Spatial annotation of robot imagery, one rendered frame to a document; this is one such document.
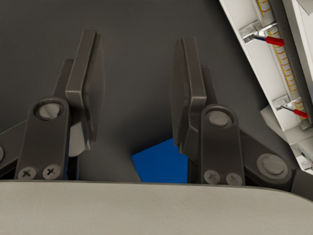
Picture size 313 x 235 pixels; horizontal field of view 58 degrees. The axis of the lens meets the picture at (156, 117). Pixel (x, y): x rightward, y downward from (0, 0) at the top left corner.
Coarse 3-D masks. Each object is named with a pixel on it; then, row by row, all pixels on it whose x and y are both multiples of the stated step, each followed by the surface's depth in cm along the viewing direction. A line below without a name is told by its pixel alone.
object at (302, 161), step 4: (292, 148) 93; (296, 152) 92; (296, 156) 91; (300, 156) 101; (300, 160) 104; (304, 160) 104; (300, 164) 106; (304, 164) 105; (308, 164) 104; (304, 168) 104; (308, 168) 105; (312, 168) 105; (308, 172) 112; (312, 172) 112
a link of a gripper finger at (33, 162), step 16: (32, 112) 9; (48, 112) 9; (64, 112) 9; (32, 128) 8; (48, 128) 8; (64, 128) 8; (32, 144) 8; (48, 144) 8; (64, 144) 8; (32, 160) 8; (48, 160) 8; (64, 160) 8; (16, 176) 7; (32, 176) 7; (48, 176) 7; (64, 176) 7
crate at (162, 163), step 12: (168, 144) 84; (132, 156) 83; (144, 156) 82; (156, 156) 82; (168, 156) 81; (180, 156) 80; (144, 168) 79; (156, 168) 78; (168, 168) 78; (180, 168) 77; (144, 180) 76; (156, 180) 76; (168, 180) 75; (180, 180) 74
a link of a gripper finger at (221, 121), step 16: (208, 112) 10; (224, 112) 10; (208, 128) 9; (224, 128) 9; (208, 144) 8; (224, 144) 8; (240, 144) 8; (208, 160) 8; (224, 160) 8; (240, 160) 8; (192, 176) 10; (208, 176) 8; (224, 176) 8; (240, 176) 8
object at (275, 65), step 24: (240, 0) 53; (264, 0) 53; (240, 24) 57; (264, 24) 56; (288, 24) 55; (264, 48) 62; (288, 48) 60; (264, 72) 68; (288, 72) 68; (288, 96) 75; (288, 120) 84; (312, 120) 81
